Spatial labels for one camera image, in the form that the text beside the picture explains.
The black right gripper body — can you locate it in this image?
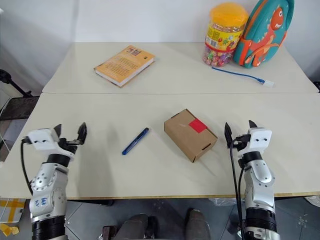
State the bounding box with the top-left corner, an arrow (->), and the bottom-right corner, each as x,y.
233,134 -> 252,152

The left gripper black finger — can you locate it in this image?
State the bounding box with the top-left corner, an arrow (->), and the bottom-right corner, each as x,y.
73,121 -> 88,147
53,123 -> 64,143

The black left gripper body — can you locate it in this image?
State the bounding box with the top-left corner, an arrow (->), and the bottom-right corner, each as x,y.
57,138 -> 79,154

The brown cardboard box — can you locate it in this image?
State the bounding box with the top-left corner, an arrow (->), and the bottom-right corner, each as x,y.
163,108 -> 219,164

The grey metal block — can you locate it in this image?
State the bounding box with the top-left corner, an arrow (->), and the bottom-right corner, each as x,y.
0,198 -> 26,224

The red tape patch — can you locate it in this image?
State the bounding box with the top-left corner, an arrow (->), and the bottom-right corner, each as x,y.
188,118 -> 208,134

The dark flat platform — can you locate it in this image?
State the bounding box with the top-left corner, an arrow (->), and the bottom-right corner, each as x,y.
0,96 -> 41,122

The clear plastic bag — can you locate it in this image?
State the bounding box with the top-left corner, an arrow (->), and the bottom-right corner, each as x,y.
208,197 -> 238,209

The black tripod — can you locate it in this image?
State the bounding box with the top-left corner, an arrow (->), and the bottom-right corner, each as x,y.
0,69 -> 33,98

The orange paperback book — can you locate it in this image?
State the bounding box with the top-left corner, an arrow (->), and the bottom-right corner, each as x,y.
93,44 -> 156,89

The teal dinosaur backpack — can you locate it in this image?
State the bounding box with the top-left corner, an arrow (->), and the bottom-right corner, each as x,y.
232,0 -> 296,69

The dark rounded shape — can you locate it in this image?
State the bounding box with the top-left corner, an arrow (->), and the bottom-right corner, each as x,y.
116,213 -> 158,240
184,208 -> 212,240

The candy jar with yellow lid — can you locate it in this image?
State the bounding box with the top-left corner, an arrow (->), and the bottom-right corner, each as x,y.
201,1 -> 250,68

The yellow tape scrap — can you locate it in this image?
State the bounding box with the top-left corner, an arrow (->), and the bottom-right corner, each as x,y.
0,223 -> 20,236

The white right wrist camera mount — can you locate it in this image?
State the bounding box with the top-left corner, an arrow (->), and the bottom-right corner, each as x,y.
237,127 -> 273,157

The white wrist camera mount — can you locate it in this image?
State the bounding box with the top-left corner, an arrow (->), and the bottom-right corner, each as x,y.
26,127 -> 76,159
237,127 -> 273,157

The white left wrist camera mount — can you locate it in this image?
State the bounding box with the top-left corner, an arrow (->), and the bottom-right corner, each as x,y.
26,127 -> 76,159

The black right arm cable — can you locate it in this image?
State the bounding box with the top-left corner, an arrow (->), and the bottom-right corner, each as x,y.
229,136 -> 248,240

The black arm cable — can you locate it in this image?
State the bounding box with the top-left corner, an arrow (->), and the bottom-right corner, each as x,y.
20,136 -> 35,196
229,136 -> 248,240

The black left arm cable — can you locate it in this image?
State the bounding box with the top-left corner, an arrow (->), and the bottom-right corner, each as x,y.
20,136 -> 35,196

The blue cable with white plug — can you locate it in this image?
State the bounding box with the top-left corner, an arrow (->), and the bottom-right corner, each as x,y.
211,66 -> 276,89

